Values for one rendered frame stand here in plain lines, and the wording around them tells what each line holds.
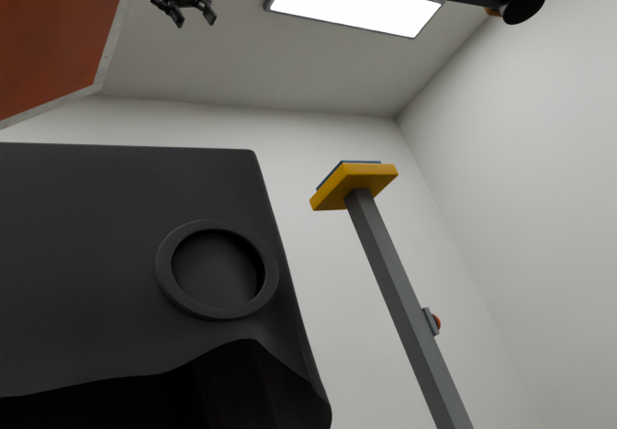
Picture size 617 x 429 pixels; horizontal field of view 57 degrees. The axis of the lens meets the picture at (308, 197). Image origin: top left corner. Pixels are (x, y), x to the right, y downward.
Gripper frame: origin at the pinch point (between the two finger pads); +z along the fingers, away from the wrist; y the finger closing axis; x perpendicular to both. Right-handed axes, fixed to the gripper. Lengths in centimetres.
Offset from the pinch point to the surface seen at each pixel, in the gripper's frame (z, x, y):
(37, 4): -0.3, -6.5, -38.0
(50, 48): -1.6, 6.7, -32.9
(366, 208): 62, -14, -5
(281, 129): -75, 200, 208
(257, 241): 62, -23, -37
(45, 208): 48, -22, -60
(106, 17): -4.8, 2.6, -19.7
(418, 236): 47, 200, 265
